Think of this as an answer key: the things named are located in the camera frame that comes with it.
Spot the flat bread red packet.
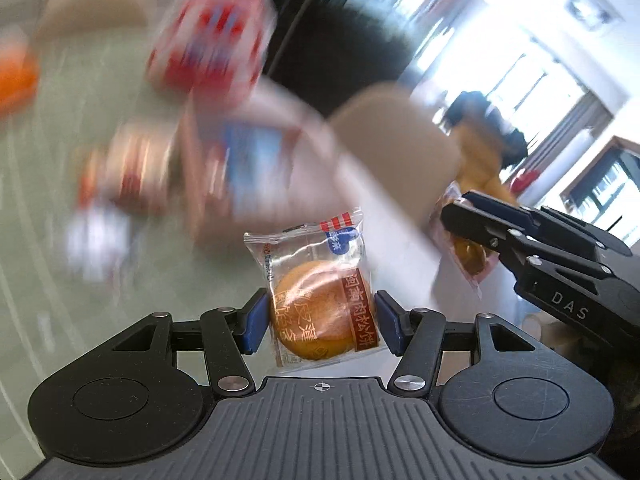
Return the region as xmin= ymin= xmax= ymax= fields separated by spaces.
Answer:
xmin=79 ymin=121 xmax=177 ymax=212

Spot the round cake clear packet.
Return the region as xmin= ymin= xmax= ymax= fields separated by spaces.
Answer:
xmin=243 ymin=207 xmax=389 ymax=376

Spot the golden candy clear packet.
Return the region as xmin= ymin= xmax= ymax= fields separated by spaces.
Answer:
xmin=429 ymin=182 xmax=502 ymax=302

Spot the orange tissue box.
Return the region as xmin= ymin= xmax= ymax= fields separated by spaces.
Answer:
xmin=0 ymin=44 xmax=39 ymax=112

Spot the white and blue snack packet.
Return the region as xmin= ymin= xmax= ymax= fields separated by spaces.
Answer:
xmin=219 ymin=121 xmax=297 ymax=212

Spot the red white snack box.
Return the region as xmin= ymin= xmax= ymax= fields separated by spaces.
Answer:
xmin=146 ymin=0 xmax=277 ymax=102

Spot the blurred yellow and black figure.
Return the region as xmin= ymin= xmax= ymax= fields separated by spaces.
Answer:
xmin=446 ymin=90 xmax=529 ymax=200

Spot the small red object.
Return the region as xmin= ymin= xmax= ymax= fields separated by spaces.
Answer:
xmin=509 ymin=169 xmax=542 ymax=194

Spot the blue and white candy packet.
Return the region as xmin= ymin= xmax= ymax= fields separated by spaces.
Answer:
xmin=66 ymin=204 xmax=132 ymax=282

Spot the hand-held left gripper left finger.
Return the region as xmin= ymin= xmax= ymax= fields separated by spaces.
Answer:
xmin=111 ymin=289 xmax=269 ymax=397

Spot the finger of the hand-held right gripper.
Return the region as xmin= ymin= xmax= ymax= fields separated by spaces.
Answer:
xmin=462 ymin=190 xmax=551 ymax=234
xmin=440 ymin=200 xmax=544 ymax=281

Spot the green checked tablecloth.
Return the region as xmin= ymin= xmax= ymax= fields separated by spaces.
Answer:
xmin=0 ymin=35 xmax=281 ymax=377

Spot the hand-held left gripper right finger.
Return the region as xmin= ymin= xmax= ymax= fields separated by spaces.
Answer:
xmin=375 ymin=290 xmax=543 ymax=397

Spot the window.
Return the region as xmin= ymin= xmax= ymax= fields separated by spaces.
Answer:
xmin=559 ymin=136 xmax=640 ymax=247

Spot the black cabinet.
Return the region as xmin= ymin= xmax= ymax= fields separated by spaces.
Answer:
xmin=264 ymin=0 xmax=426 ymax=117

